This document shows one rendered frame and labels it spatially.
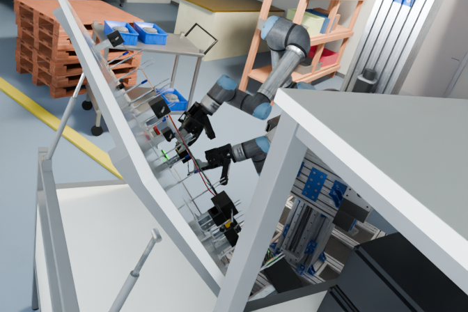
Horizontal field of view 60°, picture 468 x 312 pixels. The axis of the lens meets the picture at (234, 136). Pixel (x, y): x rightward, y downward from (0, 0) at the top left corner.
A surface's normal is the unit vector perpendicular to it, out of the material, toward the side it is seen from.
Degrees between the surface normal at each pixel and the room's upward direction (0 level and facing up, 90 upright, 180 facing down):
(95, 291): 0
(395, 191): 90
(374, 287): 90
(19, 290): 0
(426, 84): 90
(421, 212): 90
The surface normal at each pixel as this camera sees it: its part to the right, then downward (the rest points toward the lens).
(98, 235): 0.25, -0.86
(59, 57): 0.76, 0.46
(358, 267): -0.85, 0.03
